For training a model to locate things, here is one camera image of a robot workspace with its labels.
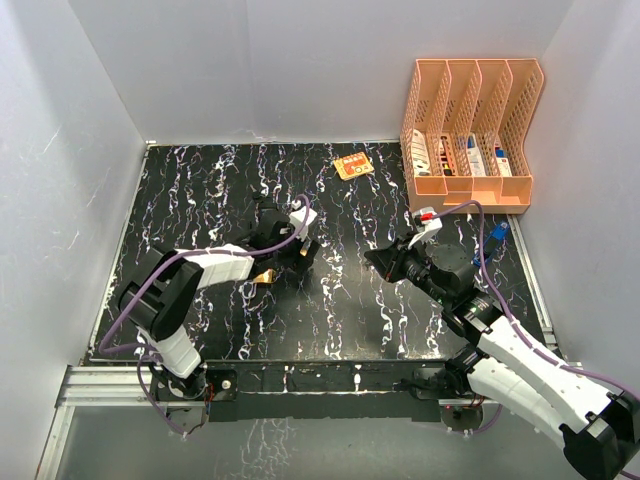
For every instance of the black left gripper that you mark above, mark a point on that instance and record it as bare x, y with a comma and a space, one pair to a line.
298, 263

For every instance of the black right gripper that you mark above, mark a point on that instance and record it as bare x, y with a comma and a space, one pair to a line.
389, 260

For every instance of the large brass padlock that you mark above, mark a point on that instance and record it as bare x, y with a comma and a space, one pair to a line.
266, 278

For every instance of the black padlock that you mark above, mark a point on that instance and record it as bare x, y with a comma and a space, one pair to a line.
265, 207

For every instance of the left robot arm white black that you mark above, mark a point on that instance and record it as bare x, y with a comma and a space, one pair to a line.
157, 297

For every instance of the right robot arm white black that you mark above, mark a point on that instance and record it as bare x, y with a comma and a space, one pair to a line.
596, 429

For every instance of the white box in organizer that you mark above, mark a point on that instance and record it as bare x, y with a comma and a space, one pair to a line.
419, 154

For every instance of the blue stapler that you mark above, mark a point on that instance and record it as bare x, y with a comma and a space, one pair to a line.
491, 243

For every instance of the orange card pack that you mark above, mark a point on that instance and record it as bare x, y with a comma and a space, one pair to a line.
353, 166

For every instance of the red black marker items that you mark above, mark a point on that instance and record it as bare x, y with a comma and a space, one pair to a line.
446, 157

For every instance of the white blue tube box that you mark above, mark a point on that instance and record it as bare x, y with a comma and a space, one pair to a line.
474, 156

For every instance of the blue red white box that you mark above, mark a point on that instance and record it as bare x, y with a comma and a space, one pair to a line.
503, 163

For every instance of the orange plastic file organizer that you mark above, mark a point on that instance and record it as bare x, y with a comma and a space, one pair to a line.
464, 130

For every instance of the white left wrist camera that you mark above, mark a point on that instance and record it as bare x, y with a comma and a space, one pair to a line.
301, 217

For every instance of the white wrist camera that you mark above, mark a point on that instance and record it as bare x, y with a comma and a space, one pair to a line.
301, 217
427, 226

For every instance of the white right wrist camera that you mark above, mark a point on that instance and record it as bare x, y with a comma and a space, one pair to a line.
427, 226

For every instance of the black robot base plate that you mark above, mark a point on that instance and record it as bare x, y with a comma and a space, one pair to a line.
419, 390

